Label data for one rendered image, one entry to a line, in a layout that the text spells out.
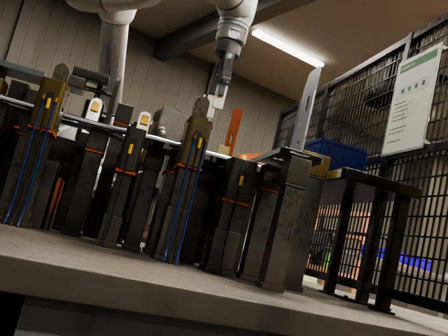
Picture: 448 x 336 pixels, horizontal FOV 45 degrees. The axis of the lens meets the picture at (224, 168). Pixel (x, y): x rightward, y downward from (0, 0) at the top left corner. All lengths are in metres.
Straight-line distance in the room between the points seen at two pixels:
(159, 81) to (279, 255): 7.59
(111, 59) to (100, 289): 1.52
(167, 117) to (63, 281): 6.60
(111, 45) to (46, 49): 6.07
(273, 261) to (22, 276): 0.63
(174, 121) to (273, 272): 6.21
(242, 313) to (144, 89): 7.83
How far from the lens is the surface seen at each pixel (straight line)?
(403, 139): 1.63
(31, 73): 1.83
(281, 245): 1.15
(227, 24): 1.59
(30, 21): 8.08
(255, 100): 9.52
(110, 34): 2.08
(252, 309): 0.78
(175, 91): 8.74
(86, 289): 0.66
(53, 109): 1.29
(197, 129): 1.27
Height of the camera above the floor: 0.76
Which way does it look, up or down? 8 degrees up
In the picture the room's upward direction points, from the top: 14 degrees clockwise
